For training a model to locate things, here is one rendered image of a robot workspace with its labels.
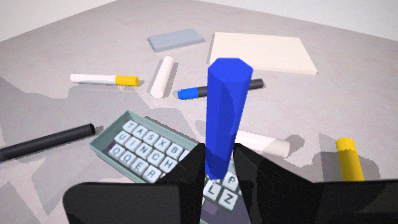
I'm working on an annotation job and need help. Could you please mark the small keyboard with keys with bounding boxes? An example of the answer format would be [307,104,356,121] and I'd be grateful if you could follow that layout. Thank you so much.
[88,109,251,224]

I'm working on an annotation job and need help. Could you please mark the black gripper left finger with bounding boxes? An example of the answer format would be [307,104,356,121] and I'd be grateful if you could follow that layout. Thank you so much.
[62,143,205,224]

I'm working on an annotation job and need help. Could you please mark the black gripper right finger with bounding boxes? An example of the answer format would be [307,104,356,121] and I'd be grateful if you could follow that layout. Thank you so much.
[233,143,398,224]

